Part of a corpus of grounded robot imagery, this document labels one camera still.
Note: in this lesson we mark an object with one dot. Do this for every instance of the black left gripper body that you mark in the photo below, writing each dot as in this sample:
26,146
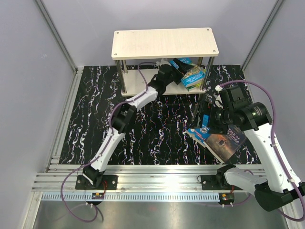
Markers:
172,75

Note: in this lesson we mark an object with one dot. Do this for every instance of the white wooden two-tier shelf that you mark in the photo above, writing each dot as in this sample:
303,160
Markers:
157,44

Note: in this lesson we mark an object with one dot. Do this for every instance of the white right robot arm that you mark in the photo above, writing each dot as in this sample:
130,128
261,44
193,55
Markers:
281,185

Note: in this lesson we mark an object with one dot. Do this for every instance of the dark Tale of Two Cities book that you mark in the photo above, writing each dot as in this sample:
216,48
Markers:
224,146

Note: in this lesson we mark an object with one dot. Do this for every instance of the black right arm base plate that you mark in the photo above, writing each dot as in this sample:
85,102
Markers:
215,182

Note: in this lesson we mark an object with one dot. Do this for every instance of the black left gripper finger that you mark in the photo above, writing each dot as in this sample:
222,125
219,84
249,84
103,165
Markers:
177,78
181,66

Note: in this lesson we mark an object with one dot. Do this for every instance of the aluminium front rail frame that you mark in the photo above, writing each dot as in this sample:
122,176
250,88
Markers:
244,213

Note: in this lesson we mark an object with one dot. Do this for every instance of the dark green Treehouse book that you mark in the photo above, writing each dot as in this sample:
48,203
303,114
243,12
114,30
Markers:
191,88

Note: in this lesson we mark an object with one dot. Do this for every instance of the blue thin children's book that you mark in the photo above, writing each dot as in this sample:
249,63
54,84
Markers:
200,135

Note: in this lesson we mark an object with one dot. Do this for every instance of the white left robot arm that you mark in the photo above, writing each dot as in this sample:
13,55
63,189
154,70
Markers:
123,116

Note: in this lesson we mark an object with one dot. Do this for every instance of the white slotted cable duct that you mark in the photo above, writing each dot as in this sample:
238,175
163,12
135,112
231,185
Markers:
132,197

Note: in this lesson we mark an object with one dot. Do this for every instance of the blue 26-Storey Treehouse book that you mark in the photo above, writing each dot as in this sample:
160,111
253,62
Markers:
196,73

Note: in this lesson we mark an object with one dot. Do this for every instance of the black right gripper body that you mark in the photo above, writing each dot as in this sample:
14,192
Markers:
220,118

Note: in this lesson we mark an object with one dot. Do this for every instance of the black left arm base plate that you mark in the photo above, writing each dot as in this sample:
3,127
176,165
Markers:
108,182

